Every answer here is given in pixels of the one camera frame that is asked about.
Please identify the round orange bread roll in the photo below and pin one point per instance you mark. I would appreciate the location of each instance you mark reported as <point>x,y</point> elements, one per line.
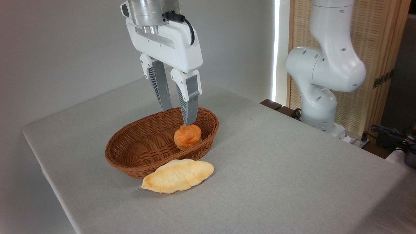
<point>187,138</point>

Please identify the white power strip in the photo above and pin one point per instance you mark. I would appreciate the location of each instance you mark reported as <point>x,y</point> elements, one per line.
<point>357,142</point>

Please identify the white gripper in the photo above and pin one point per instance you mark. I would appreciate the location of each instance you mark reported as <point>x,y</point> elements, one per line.
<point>169,48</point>

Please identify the dark brown wooden block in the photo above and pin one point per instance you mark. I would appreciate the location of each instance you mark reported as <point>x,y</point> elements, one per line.
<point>286,112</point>
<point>270,104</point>

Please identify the long pale bread loaf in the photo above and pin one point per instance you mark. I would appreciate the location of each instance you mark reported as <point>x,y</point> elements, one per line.
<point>177,177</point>

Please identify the dark metal screen hinge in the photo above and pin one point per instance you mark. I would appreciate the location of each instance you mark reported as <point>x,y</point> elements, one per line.
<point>383,78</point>

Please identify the wooden rattan folding screen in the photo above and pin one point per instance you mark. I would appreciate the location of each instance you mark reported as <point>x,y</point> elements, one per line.
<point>377,35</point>

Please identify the grey tablecloth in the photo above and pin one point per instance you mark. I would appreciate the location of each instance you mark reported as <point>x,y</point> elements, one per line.
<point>276,169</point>

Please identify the brown wicker basket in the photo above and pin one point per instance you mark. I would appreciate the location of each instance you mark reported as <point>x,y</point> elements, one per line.
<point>139,143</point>

